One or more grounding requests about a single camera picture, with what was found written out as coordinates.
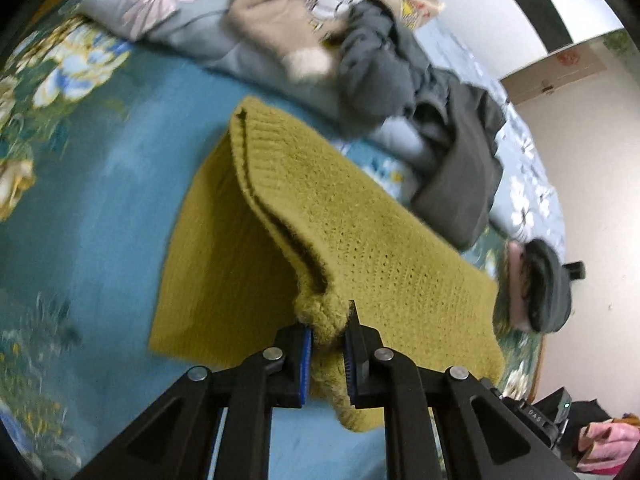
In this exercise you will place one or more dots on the dark grey puffy jacket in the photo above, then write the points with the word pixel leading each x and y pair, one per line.
pixel 372 80

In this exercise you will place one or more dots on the wooden door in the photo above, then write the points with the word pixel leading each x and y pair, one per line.
pixel 560 72

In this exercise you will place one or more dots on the black ceiling beam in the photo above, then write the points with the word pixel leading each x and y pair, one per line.
pixel 545 5

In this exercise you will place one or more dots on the beige printed fleece garment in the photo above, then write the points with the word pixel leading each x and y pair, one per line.
pixel 265 15

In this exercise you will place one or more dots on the mustard yellow knitted sweater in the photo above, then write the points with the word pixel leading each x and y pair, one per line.
pixel 380 245

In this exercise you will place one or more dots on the small black device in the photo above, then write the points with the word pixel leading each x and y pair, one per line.
pixel 575 269

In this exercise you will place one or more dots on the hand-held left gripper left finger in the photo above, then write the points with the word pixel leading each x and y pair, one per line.
pixel 303 366

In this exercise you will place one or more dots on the blue floral bed sheet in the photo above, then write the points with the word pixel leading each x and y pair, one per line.
pixel 100 185

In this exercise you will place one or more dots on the grey cap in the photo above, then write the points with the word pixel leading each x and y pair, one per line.
pixel 547 285

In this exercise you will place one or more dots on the pink padded garment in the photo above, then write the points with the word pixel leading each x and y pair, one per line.
pixel 612 440

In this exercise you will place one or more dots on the grey-blue floral quilt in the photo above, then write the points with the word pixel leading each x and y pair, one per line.
pixel 200 25

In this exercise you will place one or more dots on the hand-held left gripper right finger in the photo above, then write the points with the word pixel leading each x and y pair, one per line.
pixel 348 366

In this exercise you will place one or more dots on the dark grey pants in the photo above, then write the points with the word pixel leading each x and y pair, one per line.
pixel 465 170

